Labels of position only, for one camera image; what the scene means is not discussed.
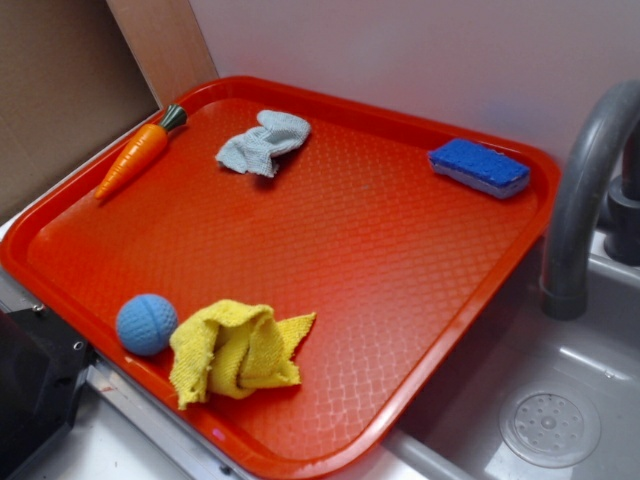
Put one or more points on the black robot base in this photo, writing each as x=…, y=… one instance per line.
x=43, y=369

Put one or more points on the blue dimpled ball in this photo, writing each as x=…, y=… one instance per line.
x=145, y=323

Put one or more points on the red plastic tray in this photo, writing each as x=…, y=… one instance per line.
x=395, y=260

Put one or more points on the light blue crumpled cloth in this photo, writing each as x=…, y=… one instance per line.
x=254, y=151

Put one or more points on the yellow crumpled cloth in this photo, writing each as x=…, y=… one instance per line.
x=233, y=349

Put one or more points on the blue sponge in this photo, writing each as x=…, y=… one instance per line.
x=480, y=168

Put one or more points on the orange toy carrot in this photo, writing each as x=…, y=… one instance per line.
x=143, y=147

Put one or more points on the grey sink faucet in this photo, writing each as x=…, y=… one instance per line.
x=600, y=184

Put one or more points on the grey toy sink basin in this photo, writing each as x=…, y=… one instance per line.
x=524, y=396

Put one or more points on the brown cardboard panel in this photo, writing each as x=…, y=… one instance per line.
x=69, y=86

